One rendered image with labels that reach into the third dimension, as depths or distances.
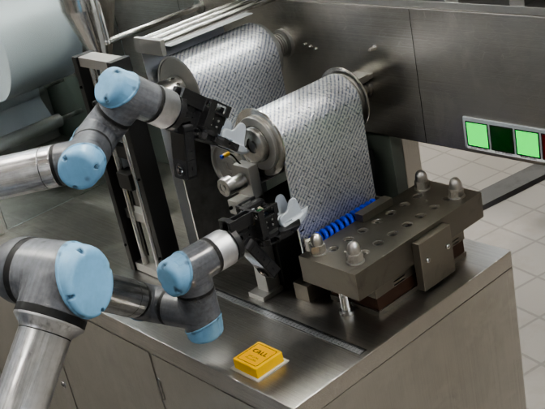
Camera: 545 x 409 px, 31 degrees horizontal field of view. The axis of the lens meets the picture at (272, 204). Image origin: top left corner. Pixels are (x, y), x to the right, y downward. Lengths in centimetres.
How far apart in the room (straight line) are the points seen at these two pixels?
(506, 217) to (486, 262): 218
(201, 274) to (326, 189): 38
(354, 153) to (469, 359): 50
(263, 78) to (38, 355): 94
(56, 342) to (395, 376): 72
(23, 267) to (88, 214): 120
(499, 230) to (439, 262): 216
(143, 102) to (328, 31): 59
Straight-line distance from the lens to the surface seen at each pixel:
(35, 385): 158
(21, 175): 176
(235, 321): 210
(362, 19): 217
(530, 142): 198
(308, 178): 205
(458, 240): 216
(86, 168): 171
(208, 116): 191
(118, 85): 179
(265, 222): 194
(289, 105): 203
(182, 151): 192
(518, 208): 440
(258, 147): 200
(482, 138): 205
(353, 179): 215
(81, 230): 272
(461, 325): 212
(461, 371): 216
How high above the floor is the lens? 196
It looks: 24 degrees down
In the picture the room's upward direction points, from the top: 12 degrees counter-clockwise
